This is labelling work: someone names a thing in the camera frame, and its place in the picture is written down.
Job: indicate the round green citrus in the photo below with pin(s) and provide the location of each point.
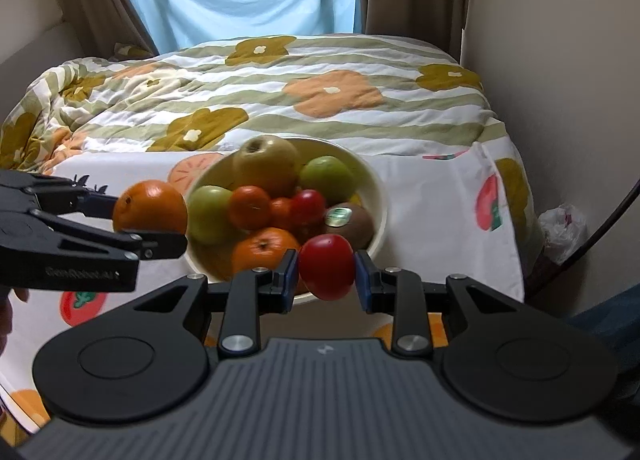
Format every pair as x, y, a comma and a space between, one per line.
327, 178

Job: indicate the large orange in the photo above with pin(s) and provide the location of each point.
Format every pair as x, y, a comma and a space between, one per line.
150, 205
260, 250

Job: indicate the white persimmon print cloth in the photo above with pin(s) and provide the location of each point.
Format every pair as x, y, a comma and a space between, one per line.
440, 240

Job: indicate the floral striped quilt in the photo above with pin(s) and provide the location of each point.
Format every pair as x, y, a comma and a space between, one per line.
350, 130

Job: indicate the cream bowl with yellow print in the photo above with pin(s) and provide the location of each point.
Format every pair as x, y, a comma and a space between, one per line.
370, 195

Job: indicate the pale green apple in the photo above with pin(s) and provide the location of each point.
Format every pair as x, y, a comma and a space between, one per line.
210, 215

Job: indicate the small tangerine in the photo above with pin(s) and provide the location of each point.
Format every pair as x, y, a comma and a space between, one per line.
250, 205
281, 214

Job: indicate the yellow apple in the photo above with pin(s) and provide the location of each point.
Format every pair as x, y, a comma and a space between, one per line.
265, 165

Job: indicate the brown kiwi with green sticker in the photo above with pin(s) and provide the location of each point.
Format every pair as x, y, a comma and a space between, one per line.
355, 230

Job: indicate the red tomato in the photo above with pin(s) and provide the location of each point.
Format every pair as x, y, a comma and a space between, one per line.
308, 206
325, 265

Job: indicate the blue denim cloth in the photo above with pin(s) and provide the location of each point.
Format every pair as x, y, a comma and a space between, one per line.
615, 310

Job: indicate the person's left hand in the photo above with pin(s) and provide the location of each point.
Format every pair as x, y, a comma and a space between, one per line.
7, 320

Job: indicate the white plastic bag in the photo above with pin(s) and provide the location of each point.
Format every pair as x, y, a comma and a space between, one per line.
562, 230

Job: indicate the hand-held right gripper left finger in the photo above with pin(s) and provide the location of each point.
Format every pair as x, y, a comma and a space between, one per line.
290, 275

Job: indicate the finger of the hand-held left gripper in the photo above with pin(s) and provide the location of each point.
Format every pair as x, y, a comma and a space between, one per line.
160, 246
100, 205

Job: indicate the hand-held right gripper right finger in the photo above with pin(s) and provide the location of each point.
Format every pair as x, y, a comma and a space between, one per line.
362, 280

